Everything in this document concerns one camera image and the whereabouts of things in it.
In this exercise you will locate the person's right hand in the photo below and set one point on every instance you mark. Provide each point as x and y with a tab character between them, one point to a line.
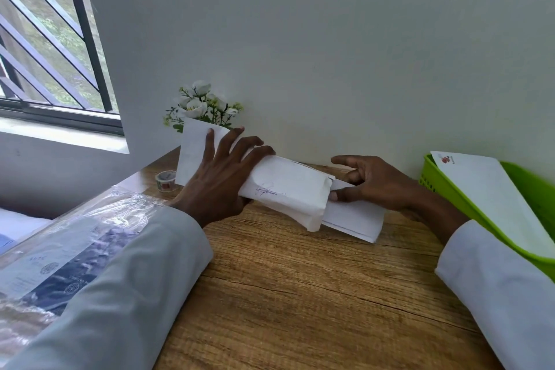
381	187

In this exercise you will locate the person's left hand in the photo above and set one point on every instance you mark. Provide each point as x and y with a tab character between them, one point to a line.
212	192

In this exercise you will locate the stack of printed papers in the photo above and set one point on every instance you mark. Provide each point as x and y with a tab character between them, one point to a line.
360	218

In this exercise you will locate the patterned tape roll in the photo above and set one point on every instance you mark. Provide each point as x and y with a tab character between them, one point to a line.
165	181

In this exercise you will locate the small patterned sticker piece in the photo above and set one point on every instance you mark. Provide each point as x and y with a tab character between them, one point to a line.
446	159

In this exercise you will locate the white envelope with blue scribble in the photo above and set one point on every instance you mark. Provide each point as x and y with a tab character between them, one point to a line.
286	192

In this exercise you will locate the long white envelope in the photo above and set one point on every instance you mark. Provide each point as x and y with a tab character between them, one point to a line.
490	196

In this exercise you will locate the green plastic basket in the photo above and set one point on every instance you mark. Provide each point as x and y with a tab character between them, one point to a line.
533	196

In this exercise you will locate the plastic-wrapped white envelope pack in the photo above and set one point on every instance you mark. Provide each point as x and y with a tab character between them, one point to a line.
65	252

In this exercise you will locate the person's left forearm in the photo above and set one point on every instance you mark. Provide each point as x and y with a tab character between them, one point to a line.
121	296

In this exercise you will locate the person's right forearm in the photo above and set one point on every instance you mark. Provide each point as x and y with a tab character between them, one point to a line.
498	278

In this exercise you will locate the potted white flower plant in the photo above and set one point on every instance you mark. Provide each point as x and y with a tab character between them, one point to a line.
199	109

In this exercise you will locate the white window sill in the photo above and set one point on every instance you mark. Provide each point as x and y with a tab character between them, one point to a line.
60	135

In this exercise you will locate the black framed window with grille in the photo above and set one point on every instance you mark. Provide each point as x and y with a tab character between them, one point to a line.
60	116

